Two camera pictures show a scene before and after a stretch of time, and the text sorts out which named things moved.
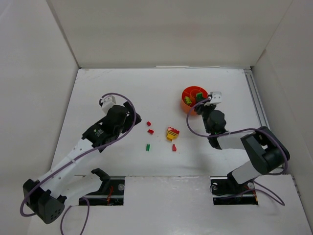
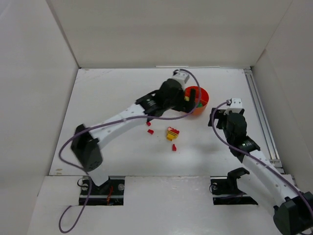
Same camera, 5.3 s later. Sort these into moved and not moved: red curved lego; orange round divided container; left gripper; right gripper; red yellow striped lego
Moved: right gripper; left gripper
Not moved: orange round divided container; red curved lego; red yellow striped lego
